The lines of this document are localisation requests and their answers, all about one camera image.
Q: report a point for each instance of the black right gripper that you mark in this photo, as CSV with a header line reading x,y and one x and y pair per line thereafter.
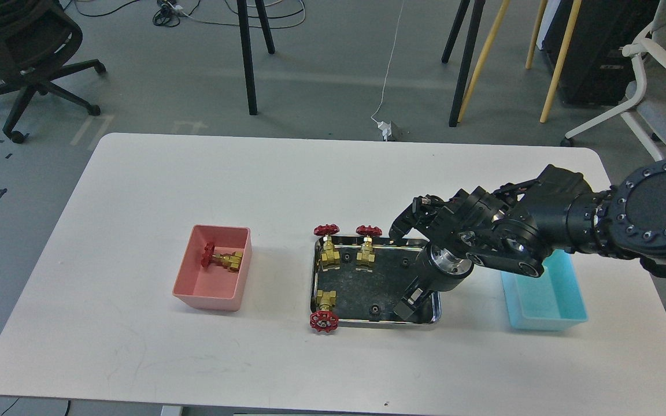
x,y
438,270

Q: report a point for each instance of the brass valve red handle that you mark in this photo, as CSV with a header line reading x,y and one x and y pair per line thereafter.
x,y
230,261

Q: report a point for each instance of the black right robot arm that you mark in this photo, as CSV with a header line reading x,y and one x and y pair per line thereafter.
x,y
516,227

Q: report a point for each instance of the brass valve back right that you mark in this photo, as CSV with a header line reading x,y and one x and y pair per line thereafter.
x,y
366,257

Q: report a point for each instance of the brass valve front left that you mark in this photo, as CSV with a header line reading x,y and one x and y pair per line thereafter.
x,y
323,318

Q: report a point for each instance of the brass valve back left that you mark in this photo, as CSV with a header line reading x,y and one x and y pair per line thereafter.
x,y
330,257

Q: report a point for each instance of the blue plastic box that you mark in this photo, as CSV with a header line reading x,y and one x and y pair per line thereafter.
x,y
551,302

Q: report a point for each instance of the pink plastic box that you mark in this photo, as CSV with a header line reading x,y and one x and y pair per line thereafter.
x,y
213,287

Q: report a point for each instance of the shiny metal tray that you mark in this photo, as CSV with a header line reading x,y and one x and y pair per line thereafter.
x,y
357,290

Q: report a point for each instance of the white power adapter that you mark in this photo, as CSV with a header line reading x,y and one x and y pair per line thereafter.
x,y
390,132

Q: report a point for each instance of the black cabinet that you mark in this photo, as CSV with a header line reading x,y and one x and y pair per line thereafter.
x,y
595,72

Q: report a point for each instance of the black tripod right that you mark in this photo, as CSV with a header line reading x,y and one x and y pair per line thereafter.
x,y
467,55

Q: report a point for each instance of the yellow wooden easel leg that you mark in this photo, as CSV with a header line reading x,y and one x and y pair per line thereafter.
x,y
483,55

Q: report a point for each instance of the black office chair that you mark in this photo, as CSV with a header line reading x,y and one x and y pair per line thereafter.
x,y
37,39

